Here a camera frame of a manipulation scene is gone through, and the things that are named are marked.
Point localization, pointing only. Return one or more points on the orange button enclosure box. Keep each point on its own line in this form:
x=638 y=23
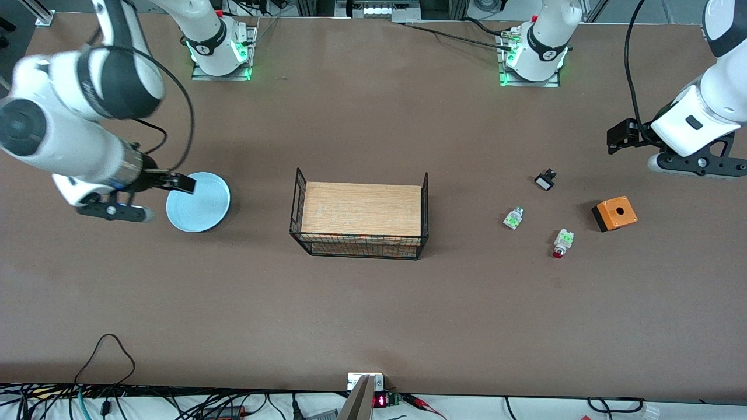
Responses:
x=617 y=213

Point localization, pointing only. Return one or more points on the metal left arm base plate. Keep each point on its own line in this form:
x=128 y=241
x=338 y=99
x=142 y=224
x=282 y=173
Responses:
x=537 y=84

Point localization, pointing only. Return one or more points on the small black switch part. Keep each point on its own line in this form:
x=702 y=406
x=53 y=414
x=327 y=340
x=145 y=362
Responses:
x=545 y=182

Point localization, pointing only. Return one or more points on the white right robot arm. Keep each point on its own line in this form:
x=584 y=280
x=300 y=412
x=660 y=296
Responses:
x=76 y=151

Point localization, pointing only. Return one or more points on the red digit display module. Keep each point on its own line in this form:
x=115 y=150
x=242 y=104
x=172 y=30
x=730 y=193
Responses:
x=380 y=401

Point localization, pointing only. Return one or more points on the green white contact block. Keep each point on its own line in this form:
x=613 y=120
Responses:
x=513 y=219

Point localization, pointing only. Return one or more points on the red push button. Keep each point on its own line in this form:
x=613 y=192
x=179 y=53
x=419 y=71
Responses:
x=564 y=240

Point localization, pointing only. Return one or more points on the light blue round plate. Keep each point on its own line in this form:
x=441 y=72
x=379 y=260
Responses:
x=201 y=210

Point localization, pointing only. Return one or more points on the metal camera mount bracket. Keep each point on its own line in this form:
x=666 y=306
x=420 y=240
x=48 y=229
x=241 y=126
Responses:
x=359 y=402

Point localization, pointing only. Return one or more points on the red clip lead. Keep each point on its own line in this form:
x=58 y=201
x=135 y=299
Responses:
x=420 y=401

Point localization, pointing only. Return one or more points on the white socket strip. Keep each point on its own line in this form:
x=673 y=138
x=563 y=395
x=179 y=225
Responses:
x=370 y=10

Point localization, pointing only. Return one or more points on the aluminium frame profile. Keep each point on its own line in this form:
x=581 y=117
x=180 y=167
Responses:
x=44 y=17

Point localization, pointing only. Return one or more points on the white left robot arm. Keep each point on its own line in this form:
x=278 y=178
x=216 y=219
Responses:
x=545 y=35

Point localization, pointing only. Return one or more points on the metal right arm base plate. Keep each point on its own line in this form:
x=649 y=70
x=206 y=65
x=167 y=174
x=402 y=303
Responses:
x=233 y=77

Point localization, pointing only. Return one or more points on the wooden shelf board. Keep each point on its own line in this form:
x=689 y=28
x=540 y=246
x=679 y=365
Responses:
x=362 y=210

